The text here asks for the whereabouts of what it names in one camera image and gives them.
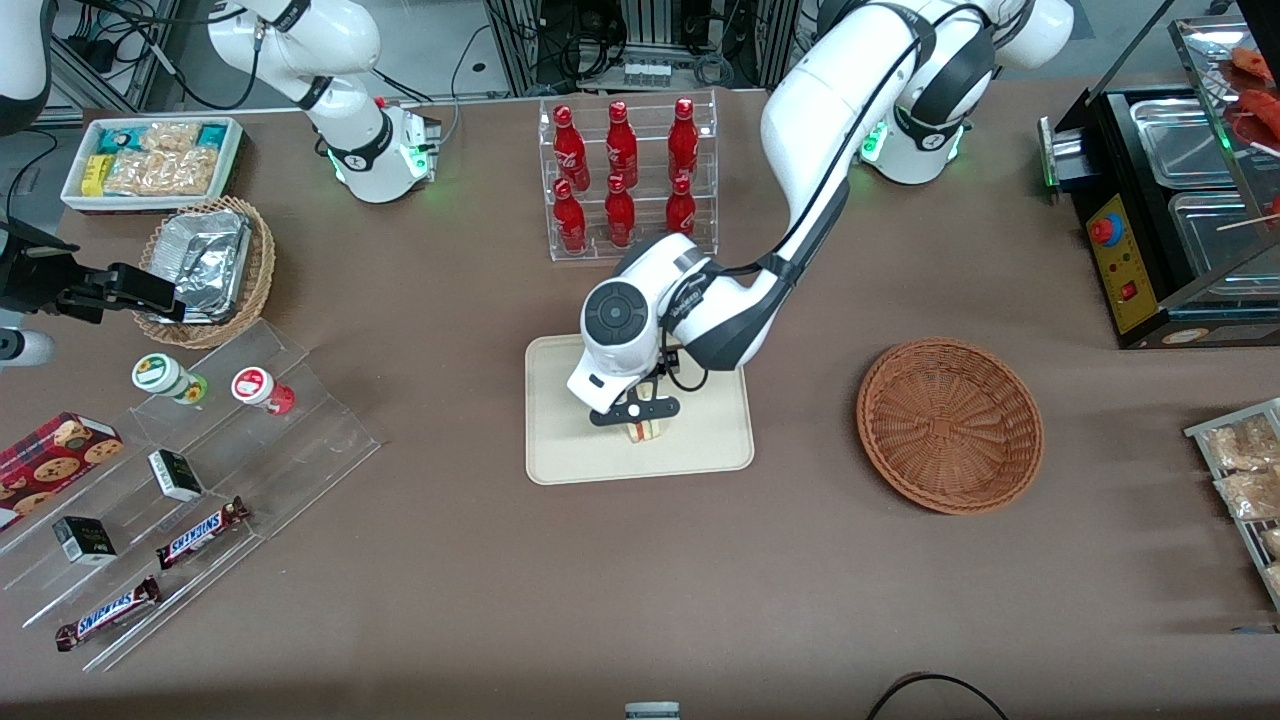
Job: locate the small clear cracker bag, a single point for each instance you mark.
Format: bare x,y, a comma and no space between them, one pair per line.
170,136

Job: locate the red cola bottle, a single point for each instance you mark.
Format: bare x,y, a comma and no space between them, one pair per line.
570,150
620,215
621,145
683,140
681,210
570,220

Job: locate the beige rectangular serving tray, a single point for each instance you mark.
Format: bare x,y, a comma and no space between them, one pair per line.
700,440

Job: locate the white rectangular snack bin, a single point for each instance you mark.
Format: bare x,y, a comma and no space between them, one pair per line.
75,195

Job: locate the tray of packaged crackers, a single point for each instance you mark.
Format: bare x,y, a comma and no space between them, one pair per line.
1200,432

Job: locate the steel warmer pan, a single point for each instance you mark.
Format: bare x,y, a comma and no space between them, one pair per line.
1220,235
1180,140

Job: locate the green lid white cup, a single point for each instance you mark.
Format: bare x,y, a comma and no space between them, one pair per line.
160,374

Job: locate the black food warmer cabinet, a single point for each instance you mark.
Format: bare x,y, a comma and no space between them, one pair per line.
1120,270

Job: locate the white power strip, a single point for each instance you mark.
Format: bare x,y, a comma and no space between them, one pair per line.
647,73

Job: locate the silver foil container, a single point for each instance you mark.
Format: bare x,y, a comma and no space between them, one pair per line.
205,260

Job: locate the thin wooden skewer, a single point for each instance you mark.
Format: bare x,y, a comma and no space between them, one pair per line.
1250,222

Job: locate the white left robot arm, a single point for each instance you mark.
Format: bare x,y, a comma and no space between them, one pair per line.
830,100

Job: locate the yellow snack packet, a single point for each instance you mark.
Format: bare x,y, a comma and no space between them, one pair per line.
95,175

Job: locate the red sausage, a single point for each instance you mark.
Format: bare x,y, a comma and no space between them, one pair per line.
1262,112
1258,62

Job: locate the teal snack packet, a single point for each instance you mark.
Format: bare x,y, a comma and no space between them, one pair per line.
212,136
118,141

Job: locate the small grey box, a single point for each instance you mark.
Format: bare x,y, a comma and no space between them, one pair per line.
652,711

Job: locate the aluminium frame rack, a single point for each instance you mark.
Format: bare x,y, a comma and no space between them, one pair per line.
640,25

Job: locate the brown Snickers bar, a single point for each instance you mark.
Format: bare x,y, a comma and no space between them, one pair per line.
108,613
200,533

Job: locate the small black carton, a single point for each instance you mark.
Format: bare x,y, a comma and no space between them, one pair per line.
85,540
176,475

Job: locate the clear acrylic bottle rack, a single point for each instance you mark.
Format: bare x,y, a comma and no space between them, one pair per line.
648,215

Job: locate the clear bagged pastry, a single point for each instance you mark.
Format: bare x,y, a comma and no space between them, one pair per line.
1272,542
1250,495
1274,580
1240,445

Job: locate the red lid white cup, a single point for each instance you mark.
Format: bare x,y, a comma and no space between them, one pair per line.
255,387

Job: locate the large clear cracker bag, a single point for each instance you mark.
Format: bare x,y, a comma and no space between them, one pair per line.
165,172

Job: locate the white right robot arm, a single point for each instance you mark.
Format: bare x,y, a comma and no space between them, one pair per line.
350,40

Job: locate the oval light wicker basket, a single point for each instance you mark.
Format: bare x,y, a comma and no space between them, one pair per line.
262,265

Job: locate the triangular sandwich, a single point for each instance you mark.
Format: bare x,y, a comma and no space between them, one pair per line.
647,432

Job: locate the round brown wicker basket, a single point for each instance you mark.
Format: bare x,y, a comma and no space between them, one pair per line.
950,425

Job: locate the red plaid cookie box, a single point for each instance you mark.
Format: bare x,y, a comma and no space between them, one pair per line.
50,465

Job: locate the clear acrylic step display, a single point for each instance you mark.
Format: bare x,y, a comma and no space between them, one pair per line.
300,440

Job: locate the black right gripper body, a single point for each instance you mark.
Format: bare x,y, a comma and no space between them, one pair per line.
42,281

